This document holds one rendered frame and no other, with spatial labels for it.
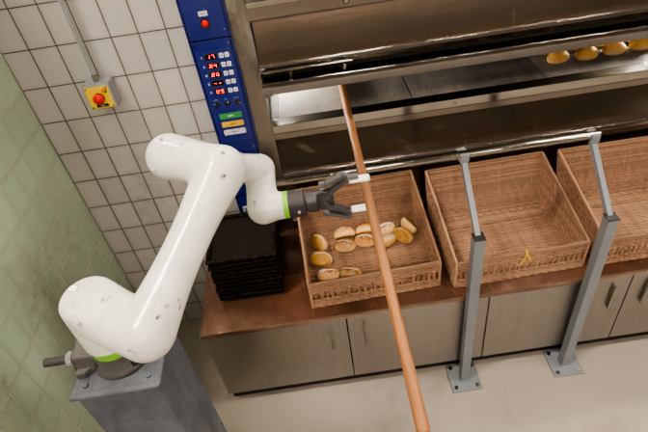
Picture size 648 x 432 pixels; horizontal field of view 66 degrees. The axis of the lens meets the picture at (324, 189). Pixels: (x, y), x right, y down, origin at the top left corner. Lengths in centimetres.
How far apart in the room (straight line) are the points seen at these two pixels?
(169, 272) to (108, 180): 127
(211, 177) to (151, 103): 98
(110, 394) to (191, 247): 43
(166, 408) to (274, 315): 82
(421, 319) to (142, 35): 158
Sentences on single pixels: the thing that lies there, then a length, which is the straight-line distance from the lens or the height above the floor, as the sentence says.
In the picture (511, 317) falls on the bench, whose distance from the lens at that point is 240.
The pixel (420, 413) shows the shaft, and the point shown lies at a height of 120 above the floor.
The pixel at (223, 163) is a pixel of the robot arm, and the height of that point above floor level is 162.
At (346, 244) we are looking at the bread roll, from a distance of 229.
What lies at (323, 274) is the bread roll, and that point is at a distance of 219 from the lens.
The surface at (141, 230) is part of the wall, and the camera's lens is 256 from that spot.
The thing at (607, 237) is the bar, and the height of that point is 87.
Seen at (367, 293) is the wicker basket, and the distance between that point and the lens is 213.
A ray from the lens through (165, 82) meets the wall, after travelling 207.
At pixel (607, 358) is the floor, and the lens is 285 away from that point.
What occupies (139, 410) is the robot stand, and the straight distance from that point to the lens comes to 148.
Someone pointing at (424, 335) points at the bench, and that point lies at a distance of 234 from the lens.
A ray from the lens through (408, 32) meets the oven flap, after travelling 200.
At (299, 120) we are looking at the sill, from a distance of 214.
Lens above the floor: 228
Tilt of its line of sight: 39 degrees down
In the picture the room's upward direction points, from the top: 9 degrees counter-clockwise
